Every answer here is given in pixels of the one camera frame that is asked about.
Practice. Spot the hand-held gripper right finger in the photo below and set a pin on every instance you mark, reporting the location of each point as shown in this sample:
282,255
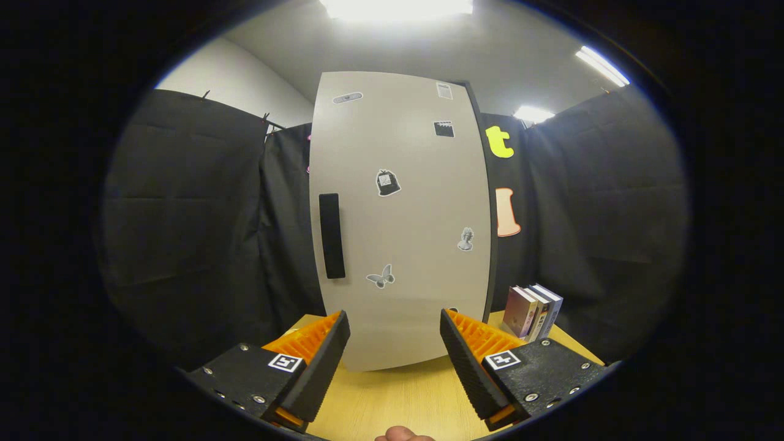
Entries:
468,367

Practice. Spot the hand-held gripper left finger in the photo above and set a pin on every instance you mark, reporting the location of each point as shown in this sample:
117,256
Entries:
318,367

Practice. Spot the beige cabinet door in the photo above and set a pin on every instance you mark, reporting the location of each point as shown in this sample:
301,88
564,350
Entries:
416,202

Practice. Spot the white spine book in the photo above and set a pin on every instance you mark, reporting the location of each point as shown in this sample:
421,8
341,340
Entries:
541,318

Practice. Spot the black backdrop cloth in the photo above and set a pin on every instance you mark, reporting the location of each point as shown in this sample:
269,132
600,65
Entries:
184,214

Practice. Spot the small ceiling light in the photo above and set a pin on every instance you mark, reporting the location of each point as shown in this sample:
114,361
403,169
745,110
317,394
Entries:
533,114

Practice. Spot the long ceiling tube light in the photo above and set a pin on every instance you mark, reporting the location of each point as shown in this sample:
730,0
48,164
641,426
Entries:
603,66

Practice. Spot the large ceiling light panel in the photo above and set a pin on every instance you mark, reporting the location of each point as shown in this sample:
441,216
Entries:
398,6

